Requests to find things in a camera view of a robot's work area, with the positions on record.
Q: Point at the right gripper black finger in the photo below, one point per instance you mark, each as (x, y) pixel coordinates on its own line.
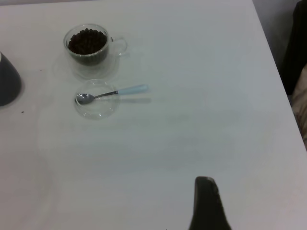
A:
(207, 206)

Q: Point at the dark grey ceramic mug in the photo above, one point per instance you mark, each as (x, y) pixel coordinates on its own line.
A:
(8, 83)

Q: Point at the clear glass lid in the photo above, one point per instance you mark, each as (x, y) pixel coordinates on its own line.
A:
(100, 111)

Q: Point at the dark coffee beans pile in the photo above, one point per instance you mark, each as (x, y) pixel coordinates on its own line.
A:
(87, 45)

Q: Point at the clear glass saucer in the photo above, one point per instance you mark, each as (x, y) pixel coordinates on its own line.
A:
(110, 70)

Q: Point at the black fabric item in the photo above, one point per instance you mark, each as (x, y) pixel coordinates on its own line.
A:
(296, 36)

